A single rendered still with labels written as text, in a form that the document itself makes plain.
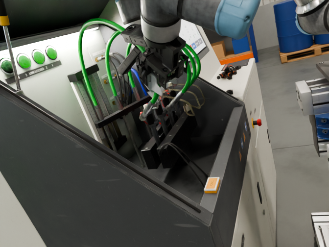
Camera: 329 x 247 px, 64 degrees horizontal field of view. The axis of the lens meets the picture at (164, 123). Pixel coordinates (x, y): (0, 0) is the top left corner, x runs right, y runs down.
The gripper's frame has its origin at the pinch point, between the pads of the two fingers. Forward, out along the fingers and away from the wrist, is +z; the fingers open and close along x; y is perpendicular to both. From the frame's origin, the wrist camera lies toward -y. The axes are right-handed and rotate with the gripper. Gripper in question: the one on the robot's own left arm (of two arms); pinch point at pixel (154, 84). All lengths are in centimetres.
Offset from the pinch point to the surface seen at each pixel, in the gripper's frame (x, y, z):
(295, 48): 388, -41, 307
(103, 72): 5, -39, 36
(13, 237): -59, -9, 42
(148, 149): -7.0, 3.4, 28.5
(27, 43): -16.3, -39.6, 3.7
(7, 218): -55, -13, 34
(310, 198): 70, 76, 122
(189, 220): -18.2, 29.9, 2.0
